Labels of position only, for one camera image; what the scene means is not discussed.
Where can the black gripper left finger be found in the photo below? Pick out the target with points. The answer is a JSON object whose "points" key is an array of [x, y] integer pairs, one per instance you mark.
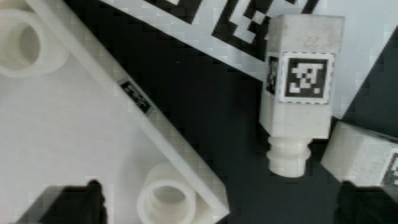
{"points": [[67, 205]]}

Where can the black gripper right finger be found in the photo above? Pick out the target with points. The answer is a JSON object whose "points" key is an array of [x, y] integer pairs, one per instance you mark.
{"points": [[366, 206]]}

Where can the white square tabletop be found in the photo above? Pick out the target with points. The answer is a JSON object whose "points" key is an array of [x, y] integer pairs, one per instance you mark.
{"points": [[83, 131]]}

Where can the white leg grasped later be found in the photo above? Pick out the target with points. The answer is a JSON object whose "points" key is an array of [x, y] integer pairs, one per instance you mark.
{"points": [[295, 111]]}

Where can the white leg centre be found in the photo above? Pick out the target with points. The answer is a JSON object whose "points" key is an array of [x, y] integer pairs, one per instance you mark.
{"points": [[361, 156]]}

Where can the white marker sheet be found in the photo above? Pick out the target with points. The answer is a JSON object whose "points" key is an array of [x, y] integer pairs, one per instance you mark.
{"points": [[222, 27]]}

